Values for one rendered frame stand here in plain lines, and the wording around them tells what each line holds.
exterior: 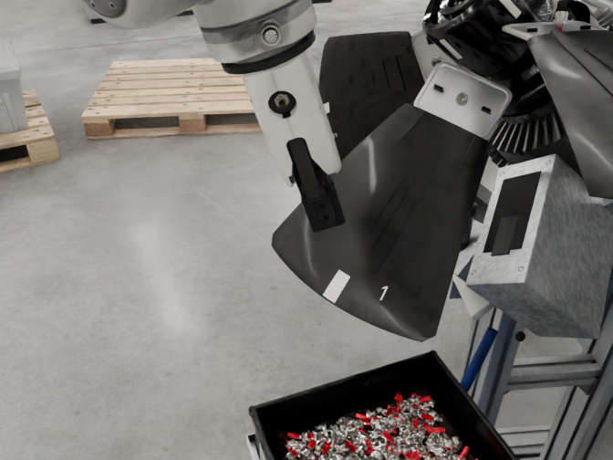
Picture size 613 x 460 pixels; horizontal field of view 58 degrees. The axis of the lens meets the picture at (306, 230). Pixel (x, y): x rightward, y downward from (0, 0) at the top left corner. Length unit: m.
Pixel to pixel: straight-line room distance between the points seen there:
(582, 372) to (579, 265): 0.51
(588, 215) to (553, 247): 0.08
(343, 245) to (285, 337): 1.31
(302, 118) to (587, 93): 0.20
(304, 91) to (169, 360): 1.53
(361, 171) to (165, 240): 1.84
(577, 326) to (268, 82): 0.40
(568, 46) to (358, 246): 0.27
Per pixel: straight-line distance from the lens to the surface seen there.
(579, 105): 0.43
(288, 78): 0.40
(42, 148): 3.19
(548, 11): 0.64
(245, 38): 0.40
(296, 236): 0.62
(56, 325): 2.11
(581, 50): 0.51
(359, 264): 0.58
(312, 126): 0.41
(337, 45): 0.90
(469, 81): 0.64
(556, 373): 1.10
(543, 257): 0.58
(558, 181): 0.62
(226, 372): 1.80
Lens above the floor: 1.34
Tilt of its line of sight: 34 degrees down
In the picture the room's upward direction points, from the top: straight up
